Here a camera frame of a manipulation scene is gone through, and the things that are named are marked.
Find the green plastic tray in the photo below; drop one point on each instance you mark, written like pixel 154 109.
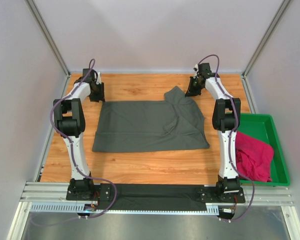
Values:
pixel 262 127

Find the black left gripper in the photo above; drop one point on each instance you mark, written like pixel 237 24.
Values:
pixel 101 97

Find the pink t-shirt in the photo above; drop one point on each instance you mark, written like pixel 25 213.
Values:
pixel 253 157

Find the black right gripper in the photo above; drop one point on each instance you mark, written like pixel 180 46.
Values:
pixel 190 92

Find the left aluminium corner post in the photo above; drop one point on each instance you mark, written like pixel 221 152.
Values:
pixel 47 35

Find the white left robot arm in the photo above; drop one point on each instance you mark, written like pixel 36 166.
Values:
pixel 68 120

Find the aluminium frame rail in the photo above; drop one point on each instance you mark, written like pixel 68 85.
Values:
pixel 261 195

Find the right aluminium corner post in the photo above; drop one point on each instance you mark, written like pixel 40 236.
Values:
pixel 266 36

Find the grey t-shirt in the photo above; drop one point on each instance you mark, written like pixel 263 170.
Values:
pixel 172 124

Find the aluminium corner post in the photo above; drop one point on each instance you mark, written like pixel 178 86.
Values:
pixel 47 35
pixel 266 36

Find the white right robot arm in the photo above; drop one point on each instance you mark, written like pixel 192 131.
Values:
pixel 225 120

